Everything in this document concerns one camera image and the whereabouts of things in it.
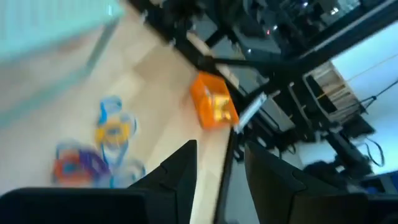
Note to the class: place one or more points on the green mesh metal shelf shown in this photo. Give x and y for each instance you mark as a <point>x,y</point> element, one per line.
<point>46,25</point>

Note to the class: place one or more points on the silver metal bracket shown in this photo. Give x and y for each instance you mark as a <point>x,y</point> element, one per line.
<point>252,110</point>

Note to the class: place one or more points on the pile of coloured rubber bands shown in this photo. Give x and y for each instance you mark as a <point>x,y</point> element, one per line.
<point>133,124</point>

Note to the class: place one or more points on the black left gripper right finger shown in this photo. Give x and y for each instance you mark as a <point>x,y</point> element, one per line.
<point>270,193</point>

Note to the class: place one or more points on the orange plastic basket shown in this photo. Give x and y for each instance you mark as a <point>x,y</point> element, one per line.
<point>202,99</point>

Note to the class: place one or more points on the yellow snack packet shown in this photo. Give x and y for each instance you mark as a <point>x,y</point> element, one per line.
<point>224,115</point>
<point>219,102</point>

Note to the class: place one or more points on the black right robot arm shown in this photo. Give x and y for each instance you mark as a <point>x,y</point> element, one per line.
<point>248,34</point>

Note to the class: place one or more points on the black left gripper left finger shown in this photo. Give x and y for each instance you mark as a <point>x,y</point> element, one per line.
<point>174,193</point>

